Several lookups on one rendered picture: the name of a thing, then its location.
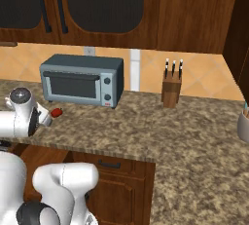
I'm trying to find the wooden drawer front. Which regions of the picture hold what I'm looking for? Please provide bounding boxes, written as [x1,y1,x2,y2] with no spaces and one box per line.
[71,151,157,180]

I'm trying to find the utensils in pot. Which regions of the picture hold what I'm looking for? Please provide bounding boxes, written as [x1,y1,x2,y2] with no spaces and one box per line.
[242,101,249,120]

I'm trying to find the black handled knife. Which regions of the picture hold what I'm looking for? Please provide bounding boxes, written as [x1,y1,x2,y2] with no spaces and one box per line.
[171,59,177,81]
[164,57,170,80]
[178,58,184,81]

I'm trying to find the black cupboard door handle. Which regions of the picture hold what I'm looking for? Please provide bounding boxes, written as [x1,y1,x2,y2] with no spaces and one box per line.
[53,0,69,35]
[34,0,53,34]

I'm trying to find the grey utensil pot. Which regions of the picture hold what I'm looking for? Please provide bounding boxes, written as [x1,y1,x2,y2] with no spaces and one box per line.
[236,109,249,144]

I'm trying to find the grey toaster oven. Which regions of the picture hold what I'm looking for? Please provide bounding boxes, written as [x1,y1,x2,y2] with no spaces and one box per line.
[39,54,125,109]

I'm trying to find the small red pepper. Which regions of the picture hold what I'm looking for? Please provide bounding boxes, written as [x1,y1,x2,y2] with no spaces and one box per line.
[50,107,64,119]

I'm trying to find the glass fronted wooden cupboard door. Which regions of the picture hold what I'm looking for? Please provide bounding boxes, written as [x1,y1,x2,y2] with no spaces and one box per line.
[48,0,162,51]
[0,0,61,45]

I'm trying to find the white wall strip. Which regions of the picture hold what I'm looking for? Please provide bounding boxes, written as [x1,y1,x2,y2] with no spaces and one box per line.
[129,49,141,93]

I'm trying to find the wooden base cupboard door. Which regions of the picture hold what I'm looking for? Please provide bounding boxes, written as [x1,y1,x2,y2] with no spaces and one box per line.
[85,169,154,225]

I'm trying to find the plain wooden cupboard door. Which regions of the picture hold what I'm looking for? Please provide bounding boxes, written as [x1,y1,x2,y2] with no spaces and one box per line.
[157,0,243,56]

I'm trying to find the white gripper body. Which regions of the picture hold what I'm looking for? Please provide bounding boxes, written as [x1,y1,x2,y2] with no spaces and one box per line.
[35,102,53,128]

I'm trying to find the tall wooden cupboard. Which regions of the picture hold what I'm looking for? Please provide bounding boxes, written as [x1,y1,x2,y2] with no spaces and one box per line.
[222,0,249,104]

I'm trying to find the wooden knife block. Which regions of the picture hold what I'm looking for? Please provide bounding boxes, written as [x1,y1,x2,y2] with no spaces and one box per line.
[160,70,183,109]

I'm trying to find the white wall socket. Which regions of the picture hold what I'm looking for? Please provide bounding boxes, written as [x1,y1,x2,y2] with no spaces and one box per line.
[84,46,97,56]

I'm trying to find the black drawer handle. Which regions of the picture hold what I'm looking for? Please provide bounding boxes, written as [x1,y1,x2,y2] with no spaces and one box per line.
[97,159,123,169]

